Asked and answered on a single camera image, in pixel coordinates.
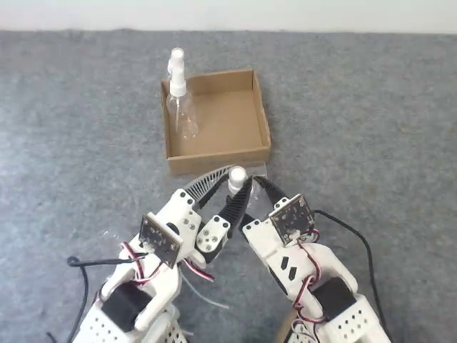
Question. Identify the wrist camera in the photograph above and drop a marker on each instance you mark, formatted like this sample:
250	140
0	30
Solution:
159	237
292	219

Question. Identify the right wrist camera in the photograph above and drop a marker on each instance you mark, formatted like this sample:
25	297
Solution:
292	219

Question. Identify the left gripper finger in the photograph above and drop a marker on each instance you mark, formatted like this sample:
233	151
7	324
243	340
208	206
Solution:
207	184

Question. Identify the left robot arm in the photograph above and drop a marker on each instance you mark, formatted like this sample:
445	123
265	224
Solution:
118	307

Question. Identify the clear plastic bottle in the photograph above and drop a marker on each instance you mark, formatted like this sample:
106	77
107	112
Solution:
254	196

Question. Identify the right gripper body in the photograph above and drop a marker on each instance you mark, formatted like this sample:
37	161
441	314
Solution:
271	246

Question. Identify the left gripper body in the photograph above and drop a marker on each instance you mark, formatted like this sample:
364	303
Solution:
178	218

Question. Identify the open cardboard box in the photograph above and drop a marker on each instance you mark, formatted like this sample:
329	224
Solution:
228	118

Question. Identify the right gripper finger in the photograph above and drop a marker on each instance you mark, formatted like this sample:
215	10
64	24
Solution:
254	226
233	207
271	189

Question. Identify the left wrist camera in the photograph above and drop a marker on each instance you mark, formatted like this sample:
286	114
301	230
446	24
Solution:
159	237

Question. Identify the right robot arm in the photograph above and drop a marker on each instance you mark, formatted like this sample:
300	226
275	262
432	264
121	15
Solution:
357	321

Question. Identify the white spray top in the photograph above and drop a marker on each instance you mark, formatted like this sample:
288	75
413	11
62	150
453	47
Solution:
237	177

